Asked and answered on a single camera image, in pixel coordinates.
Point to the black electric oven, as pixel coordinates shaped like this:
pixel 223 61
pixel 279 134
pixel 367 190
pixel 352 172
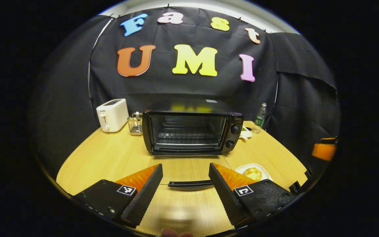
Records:
pixel 234 138

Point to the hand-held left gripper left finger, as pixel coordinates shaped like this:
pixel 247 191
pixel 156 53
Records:
pixel 145 196

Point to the black backdrop cloth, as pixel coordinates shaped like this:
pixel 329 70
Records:
pixel 192 89

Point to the white square plate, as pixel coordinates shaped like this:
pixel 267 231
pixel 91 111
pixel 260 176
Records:
pixel 265 171

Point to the clear water bottle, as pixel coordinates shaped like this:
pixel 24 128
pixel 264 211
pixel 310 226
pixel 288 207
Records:
pixel 259 120

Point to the white toaster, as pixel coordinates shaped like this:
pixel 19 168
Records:
pixel 112 115

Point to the white divided dish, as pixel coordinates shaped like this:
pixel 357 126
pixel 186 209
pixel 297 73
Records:
pixel 246 133

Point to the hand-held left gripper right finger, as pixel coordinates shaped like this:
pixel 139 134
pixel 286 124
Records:
pixel 225 196

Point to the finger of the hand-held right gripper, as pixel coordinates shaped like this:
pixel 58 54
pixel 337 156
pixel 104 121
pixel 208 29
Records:
pixel 294 187
pixel 323 151

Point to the round bread bun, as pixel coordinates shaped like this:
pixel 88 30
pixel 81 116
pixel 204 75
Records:
pixel 252 173

